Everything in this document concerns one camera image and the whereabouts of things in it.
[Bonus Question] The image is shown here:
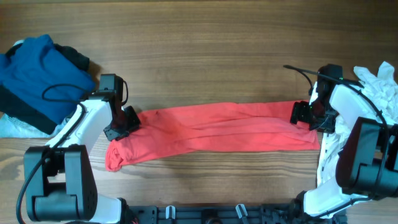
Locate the white printed t-shirt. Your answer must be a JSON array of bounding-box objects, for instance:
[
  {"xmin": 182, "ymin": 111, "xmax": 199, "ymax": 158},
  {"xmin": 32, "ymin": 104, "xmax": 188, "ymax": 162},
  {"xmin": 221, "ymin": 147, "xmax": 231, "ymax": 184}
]
[{"xmin": 317, "ymin": 62, "xmax": 397, "ymax": 186}]

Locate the red printed t-shirt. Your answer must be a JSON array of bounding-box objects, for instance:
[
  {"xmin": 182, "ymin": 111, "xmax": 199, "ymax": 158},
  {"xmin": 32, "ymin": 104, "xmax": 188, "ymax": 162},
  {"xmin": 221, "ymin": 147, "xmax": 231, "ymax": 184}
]
[{"xmin": 105, "ymin": 101, "xmax": 320, "ymax": 172}]

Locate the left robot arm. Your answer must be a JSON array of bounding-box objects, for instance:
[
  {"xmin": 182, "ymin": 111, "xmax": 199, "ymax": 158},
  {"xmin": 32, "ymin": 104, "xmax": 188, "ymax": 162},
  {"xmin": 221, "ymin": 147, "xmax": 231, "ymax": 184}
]
[{"xmin": 16, "ymin": 74, "xmax": 141, "ymax": 223}]

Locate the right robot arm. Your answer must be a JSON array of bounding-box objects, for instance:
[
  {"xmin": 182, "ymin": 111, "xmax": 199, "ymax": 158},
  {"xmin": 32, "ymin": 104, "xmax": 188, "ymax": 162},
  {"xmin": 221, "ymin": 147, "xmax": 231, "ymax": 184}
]
[{"xmin": 262, "ymin": 62, "xmax": 397, "ymax": 223}]

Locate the blue folded shirt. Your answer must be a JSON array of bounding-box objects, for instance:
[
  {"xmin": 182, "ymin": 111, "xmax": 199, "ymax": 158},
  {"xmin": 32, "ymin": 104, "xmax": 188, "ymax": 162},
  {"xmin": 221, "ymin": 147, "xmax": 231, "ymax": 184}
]
[{"xmin": 1, "ymin": 34, "xmax": 95, "ymax": 124}]

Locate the black folded garment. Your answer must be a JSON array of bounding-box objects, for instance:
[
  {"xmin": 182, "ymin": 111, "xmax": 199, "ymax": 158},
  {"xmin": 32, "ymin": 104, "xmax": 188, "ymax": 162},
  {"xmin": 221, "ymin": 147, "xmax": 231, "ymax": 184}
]
[{"xmin": 1, "ymin": 44, "xmax": 90, "ymax": 138}]

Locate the light blue denim garment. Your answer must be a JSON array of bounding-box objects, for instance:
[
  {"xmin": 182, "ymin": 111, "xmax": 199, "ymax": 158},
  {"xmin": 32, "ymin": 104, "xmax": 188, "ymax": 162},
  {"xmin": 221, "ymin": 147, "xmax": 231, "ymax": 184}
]
[{"xmin": 1, "ymin": 105, "xmax": 76, "ymax": 138}]

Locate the right black cable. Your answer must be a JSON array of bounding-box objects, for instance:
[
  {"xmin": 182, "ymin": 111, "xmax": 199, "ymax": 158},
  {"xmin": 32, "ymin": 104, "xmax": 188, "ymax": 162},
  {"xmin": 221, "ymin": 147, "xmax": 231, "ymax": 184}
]
[{"xmin": 282, "ymin": 64, "xmax": 392, "ymax": 215}]

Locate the black cable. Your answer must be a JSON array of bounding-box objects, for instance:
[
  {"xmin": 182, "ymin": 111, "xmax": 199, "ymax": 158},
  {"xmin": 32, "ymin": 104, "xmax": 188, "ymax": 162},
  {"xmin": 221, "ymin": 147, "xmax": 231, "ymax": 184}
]
[
  {"xmin": 282, "ymin": 64, "xmax": 392, "ymax": 215},
  {"xmin": 15, "ymin": 79, "xmax": 130, "ymax": 224}
]

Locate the left black cable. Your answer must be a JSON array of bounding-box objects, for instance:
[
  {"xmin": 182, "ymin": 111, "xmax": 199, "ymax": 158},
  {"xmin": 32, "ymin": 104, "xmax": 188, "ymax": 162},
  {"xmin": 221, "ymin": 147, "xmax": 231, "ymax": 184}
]
[{"xmin": 15, "ymin": 79, "xmax": 130, "ymax": 224}]

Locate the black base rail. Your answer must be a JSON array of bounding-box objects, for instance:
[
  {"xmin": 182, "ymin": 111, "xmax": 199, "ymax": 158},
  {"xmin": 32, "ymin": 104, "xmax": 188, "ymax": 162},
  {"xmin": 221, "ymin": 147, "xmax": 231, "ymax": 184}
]
[{"xmin": 124, "ymin": 203, "xmax": 348, "ymax": 224}]

